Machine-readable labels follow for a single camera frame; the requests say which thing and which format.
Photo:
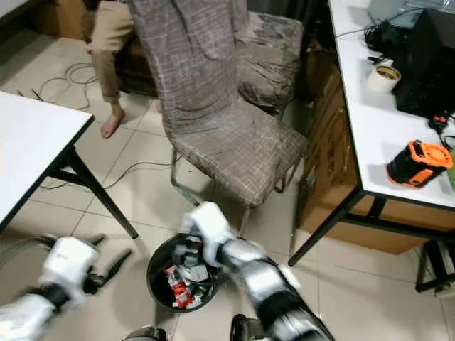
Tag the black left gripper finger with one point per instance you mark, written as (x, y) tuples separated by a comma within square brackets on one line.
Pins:
[(97, 239), (119, 265)]

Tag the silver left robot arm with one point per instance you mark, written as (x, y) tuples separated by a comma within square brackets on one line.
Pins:
[(28, 320)]

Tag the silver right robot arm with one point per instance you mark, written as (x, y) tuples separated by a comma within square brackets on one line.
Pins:
[(277, 291)]

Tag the black round rubbish bin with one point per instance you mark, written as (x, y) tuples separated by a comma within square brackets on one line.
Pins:
[(155, 273)]

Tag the white paper scrap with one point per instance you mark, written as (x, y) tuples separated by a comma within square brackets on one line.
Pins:
[(193, 266)]

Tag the red and white wrapper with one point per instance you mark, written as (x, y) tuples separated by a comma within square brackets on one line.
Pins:
[(176, 284)]

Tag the dark grey robot right leg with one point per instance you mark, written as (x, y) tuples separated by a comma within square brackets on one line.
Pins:
[(249, 329)]

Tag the chair with grey checked cover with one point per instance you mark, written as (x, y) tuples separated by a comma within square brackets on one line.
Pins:
[(234, 149)]

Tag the white table with black legs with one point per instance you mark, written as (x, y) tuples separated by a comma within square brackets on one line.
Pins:
[(35, 142)]

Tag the brown cardboard box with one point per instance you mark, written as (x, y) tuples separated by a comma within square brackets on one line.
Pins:
[(327, 156)]

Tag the dark brown seat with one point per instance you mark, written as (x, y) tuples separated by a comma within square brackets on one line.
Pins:
[(134, 71)]

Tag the barefoot person in beige trousers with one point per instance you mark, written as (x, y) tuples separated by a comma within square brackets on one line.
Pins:
[(110, 35)]

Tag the long white black-framed desk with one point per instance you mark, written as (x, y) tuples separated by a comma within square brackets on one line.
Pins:
[(377, 135)]

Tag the brown wooden cabinet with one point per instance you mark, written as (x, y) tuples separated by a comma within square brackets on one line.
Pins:
[(55, 18)]

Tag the orange and black tool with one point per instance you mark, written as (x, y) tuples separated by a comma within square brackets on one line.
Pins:
[(419, 160)]

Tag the white tape roll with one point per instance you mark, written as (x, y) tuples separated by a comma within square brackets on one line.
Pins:
[(382, 79)]

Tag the black and red plug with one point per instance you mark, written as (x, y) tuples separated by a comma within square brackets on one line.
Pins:
[(442, 124)]

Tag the black boxy case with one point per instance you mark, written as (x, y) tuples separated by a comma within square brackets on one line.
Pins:
[(430, 64)]

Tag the grey flat device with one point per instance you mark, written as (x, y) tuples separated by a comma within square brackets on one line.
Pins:
[(398, 8)]

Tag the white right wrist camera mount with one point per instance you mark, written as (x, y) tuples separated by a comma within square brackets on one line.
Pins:
[(210, 220)]

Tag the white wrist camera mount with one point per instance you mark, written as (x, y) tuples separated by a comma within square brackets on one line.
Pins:
[(70, 261), (210, 220)]

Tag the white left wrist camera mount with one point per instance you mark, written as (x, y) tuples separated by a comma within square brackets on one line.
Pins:
[(70, 261)]

